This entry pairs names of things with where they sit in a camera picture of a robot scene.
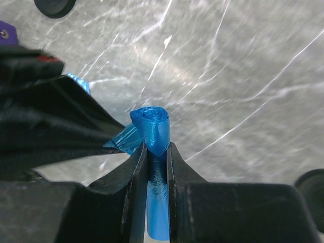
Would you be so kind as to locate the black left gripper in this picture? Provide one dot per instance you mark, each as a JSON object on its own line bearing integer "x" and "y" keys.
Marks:
{"x": 48, "y": 111}

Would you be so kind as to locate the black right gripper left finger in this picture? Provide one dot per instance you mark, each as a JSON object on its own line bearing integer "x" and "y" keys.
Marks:
{"x": 110, "y": 209}

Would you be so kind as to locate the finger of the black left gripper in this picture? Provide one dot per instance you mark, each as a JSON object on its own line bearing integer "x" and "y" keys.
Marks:
{"x": 22, "y": 156}

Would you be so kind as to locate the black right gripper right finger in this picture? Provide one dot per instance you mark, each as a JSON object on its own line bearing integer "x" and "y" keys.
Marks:
{"x": 202, "y": 211}

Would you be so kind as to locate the black right mic stand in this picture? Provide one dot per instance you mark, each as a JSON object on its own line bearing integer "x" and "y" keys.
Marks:
{"x": 310, "y": 185}

